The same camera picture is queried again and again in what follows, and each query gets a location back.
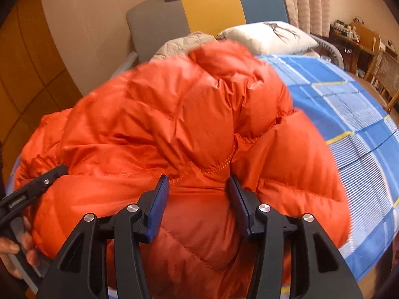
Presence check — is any wooden wardrobe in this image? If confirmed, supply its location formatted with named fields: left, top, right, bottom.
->
left=1, top=0, right=82, bottom=180

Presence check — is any person left hand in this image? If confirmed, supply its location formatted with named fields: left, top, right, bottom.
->
left=0, top=217, right=40, bottom=279

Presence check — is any right patterned curtain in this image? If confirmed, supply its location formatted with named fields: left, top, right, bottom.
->
left=285, top=0, right=331, bottom=37

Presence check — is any rattan wooden chair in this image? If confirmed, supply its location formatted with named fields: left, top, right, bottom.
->
left=364, top=50, right=398, bottom=113

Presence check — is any orange puffer jacket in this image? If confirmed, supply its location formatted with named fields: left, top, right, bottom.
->
left=15, top=41, right=350, bottom=298

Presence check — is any grey yellow blue headboard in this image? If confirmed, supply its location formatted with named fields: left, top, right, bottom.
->
left=126, top=0, right=288, bottom=63

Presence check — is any beige quilted jacket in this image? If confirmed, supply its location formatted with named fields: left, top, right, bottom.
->
left=150, top=32, right=217, bottom=62

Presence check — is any white printed pillow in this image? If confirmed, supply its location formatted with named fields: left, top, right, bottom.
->
left=218, top=21, right=318, bottom=55

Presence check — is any blue plaid bed sheet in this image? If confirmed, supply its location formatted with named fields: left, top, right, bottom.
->
left=5, top=54, right=399, bottom=299

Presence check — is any wooden desk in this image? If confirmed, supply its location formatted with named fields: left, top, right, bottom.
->
left=329, top=20, right=381, bottom=74

